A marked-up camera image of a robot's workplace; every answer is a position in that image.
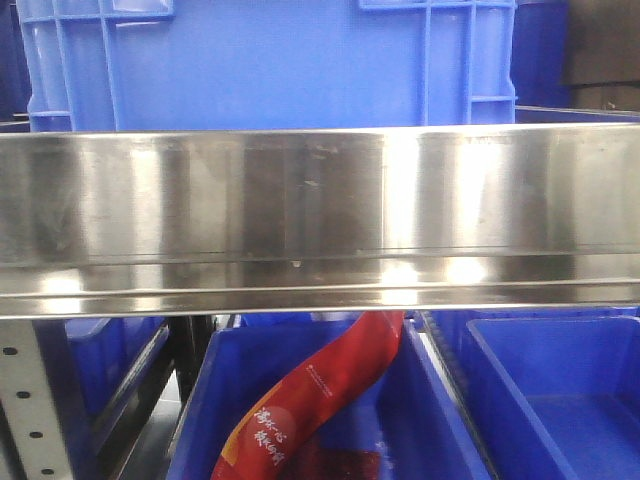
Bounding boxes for dark blue center bin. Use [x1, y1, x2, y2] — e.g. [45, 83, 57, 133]
[166, 321, 489, 479]

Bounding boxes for dark blue bin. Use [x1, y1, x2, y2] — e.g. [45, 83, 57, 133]
[33, 317, 173, 479]
[166, 321, 489, 479]
[427, 308, 639, 479]

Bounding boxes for dark blue left bin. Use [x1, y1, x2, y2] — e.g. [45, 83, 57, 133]
[33, 317, 173, 479]

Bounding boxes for dark blue right bin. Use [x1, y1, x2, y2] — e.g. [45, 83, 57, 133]
[427, 308, 639, 479]

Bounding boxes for red printed package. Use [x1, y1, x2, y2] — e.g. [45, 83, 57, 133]
[211, 311, 404, 479]

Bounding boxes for large light blue crate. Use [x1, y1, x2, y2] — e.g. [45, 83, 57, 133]
[17, 1, 517, 131]

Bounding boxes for perforated grey shelf upright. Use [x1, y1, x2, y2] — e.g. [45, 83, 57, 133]
[1, 320, 74, 479]

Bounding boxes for stainless steel shelf rail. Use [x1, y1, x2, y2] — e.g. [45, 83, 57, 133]
[1, 123, 639, 319]

